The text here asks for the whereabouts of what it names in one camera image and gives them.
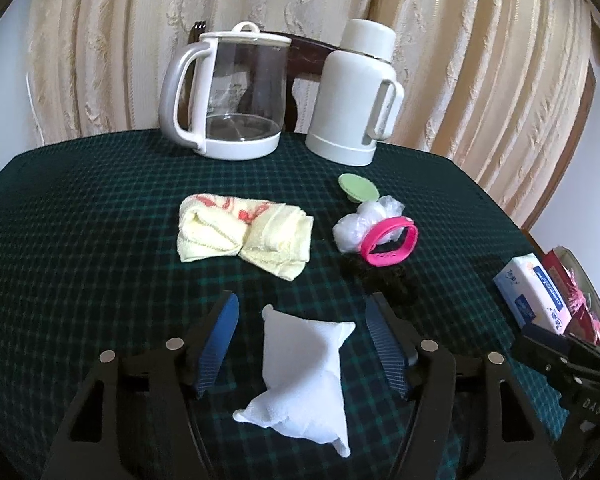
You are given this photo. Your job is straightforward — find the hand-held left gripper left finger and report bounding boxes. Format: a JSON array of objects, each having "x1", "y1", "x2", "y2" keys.
[{"x1": 40, "y1": 291, "x2": 241, "y2": 480}]

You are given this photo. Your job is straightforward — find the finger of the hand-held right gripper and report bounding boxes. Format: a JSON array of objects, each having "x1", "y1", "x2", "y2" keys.
[{"x1": 511, "y1": 322, "x2": 600, "y2": 381}]

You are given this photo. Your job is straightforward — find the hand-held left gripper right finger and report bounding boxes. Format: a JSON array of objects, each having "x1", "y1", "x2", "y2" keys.
[{"x1": 365, "y1": 292, "x2": 561, "y2": 480}]

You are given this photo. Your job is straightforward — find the pink tinsel hair tie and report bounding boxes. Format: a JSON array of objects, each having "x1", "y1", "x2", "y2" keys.
[{"x1": 567, "y1": 270, "x2": 600, "y2": 346}]

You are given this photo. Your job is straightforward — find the pink silicone wristband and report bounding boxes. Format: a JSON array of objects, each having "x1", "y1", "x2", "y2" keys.
[{"x1": 359, "y1": 216, "x2": 420, "y2": 267}]

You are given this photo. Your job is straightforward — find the pink metal tin box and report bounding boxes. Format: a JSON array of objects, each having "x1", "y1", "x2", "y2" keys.
[{"x1": 540, "y1": 246, "x2": 600, "y2": 361}]

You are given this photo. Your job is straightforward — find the white cloth pouch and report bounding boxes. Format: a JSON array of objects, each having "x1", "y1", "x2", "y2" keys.
[{"x1": 232, "y1": 304, "x2": 357, "y2": 458}]

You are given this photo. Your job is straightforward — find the yellow towel with red print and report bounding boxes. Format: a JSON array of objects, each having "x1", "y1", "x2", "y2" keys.
[{"x1": 177, "y1": 192, "x2": 315, "y2": 282}]

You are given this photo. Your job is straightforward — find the green round lid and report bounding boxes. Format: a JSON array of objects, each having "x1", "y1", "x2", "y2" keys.
[{"x1": 337, "y1": 173, "x2": 380, "y2": 204}]

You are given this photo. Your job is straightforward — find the blue and white tissue packet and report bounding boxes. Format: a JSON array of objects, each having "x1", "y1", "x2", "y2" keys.
[{"x1": 493, "y1": 253, "x2": 573, "y2": 335}]

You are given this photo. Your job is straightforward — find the black hair scrunchie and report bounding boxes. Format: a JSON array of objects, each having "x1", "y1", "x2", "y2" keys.
[{"x1": 342, "y1": 250, "x2": 406, "y2": 301}]

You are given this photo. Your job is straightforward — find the red printed packet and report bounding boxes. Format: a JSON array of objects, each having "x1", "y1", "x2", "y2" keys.
[{"x1": 542, "y1": 252, "x2": 581, "y2": 291}]

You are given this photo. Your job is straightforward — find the crumpled clear plastic bag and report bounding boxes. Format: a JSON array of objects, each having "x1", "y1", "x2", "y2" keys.
[{"x1": 332, "y1": 195, "x2": 406, "y2": 255}]

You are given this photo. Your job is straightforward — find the green plaid tablecloth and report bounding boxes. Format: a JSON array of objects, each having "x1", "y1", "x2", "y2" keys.
[{"x1": 0, "y1": 127, "x2": 571, "y2": 480}]

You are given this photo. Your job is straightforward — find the white thermos flask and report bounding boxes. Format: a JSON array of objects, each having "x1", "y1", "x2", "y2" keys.
[{"x1": 305, "y1": 19, "x2": 405, "y2": 167}]

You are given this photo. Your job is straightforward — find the cream patterned curtain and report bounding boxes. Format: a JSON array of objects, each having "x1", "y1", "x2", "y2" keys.
[{"x1": 27, "y1": 0, "x2": 596, "y2": 221}]

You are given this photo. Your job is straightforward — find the dark wooden chair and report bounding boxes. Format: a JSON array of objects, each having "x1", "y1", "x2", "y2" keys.
[{"x1": 187, "y1": 21, "x2": 341, "y2": 133}]

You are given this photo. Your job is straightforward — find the glass kettle with white handle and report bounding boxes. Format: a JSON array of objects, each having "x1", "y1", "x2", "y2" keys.
[{"x1": 159, "y1": 21, "x2": 293, "y2": 161}]

